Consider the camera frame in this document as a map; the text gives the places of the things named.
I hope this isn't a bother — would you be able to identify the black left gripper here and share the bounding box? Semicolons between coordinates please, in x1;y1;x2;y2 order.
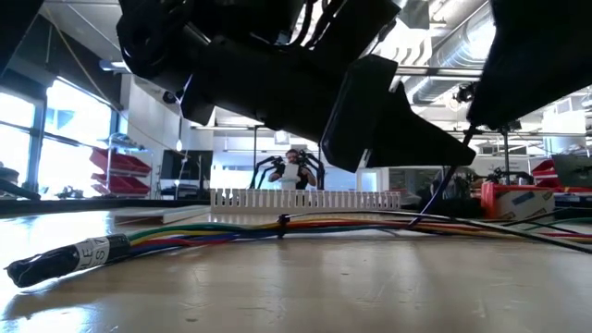
179;36;477;175

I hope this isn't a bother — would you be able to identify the white slotted cable duct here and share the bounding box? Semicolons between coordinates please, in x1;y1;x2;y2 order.
210;187;401;215

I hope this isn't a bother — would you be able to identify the white duct cover strip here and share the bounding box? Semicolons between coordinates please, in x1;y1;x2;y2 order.
113;204;213;227

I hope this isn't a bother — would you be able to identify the multicolour wire harness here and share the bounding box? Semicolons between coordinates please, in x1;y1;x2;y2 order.
4;210;592;289

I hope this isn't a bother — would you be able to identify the person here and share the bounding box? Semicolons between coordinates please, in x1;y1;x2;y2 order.
267;148;320;191

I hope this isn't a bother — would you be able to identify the black light stand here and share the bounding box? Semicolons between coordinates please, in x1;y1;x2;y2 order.
497;118;524;185

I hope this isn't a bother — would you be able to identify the black monitor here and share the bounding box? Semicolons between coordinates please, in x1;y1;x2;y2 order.
160;149;215;189

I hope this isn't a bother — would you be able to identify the red bin shelf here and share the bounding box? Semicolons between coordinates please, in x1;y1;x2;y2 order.
89;133;154;198

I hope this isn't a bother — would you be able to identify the large window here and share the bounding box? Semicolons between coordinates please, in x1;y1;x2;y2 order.
0;76;117;200

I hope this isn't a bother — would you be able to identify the silver ceiling air duct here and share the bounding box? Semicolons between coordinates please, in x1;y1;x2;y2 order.
411;4;499;105

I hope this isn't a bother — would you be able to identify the black ceiling mounted camera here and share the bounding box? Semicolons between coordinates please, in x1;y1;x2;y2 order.
452;82;477;104

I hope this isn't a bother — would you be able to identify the black aluminium table frame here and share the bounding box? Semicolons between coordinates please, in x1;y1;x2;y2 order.
0;197;214;219

